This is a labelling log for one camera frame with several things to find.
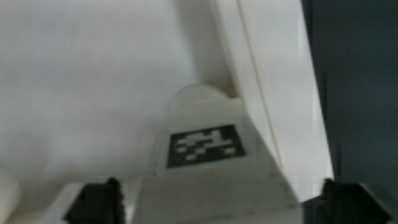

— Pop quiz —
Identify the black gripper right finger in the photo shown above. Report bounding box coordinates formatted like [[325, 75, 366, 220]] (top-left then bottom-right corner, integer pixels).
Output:
[[302, 178, 398, 224]]

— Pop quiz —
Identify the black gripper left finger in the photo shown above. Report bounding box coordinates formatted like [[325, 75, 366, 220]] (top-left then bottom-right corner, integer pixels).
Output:
[[62, 178, 126, 224]]

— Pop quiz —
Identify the white table leg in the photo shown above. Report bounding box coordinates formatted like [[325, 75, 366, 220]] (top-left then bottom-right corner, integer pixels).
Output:
[[131, 85, 304, 224]]

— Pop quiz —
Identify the white square table top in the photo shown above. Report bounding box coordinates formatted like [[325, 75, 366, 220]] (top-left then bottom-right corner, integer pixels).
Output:
[[0, 0, 236, 224]]

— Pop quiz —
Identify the white L-shaped fence wall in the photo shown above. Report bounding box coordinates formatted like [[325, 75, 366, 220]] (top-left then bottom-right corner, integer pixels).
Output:
[[209, 0, 334, 201]]

